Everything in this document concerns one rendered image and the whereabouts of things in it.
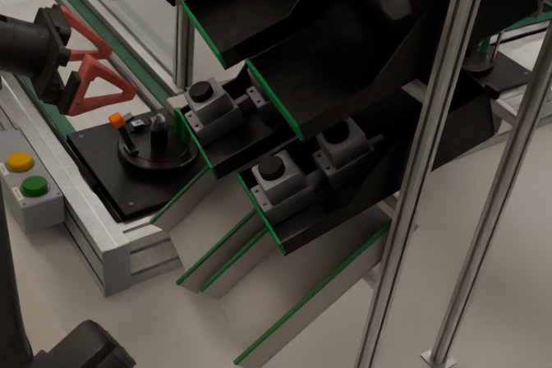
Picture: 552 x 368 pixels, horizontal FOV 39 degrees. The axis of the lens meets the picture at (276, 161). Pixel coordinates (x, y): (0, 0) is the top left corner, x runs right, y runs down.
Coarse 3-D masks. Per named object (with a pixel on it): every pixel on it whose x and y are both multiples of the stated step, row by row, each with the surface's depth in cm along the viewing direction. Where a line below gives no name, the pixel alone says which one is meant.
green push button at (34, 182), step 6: (24, 180) 124; (30, 180) 125; (36, 180) 125; (42, 180) 125; (24, 186) 123; (30, 186) 123; (36, 186) 123; (42, 186) 124; (24, 192) 124; (30, 192) 123; (36, 192) 123; (42, 192) 124
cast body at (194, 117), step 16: (208, 80) 99; (192, 96) 96; (208, 96) 96; (224, 96) 96; (192, 112) 100; (208, 112) 97; (224, 112) 98; (240, 112) 99; (192, 128) 99; (208, 128) 98; (224, 128) 100; (208, 144) 100
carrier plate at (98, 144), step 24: (144, 120) 141; (168, 120) 142; (72, 144) 134; (96, 144) 134; (96, 168) 129; (120, 168) 129; (192, 168) 131; (120, 192) 125; (144, 192) 125; (168, 192) 126; (120, 216) 123
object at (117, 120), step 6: (114, 114) 124; (120, 114) 124; (126, 114) 126; (114, 120) 123; (120, 120) 124; (126, 120) 125; (114, 126) 124; (120, 126) 124; (120, 132) 126; (126, 132) 126; (126, 138) 127; (126, 144) 128; (132, 144) 128
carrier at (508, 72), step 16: (480, 48) 170; (496, 48) 165; (464, 64) 166; (480, 64) 166; (496, 64) 171; (512, 64) 172; (480, 80) 165; (496, 80) 165; (512, 80) 166; (528, 80) 168
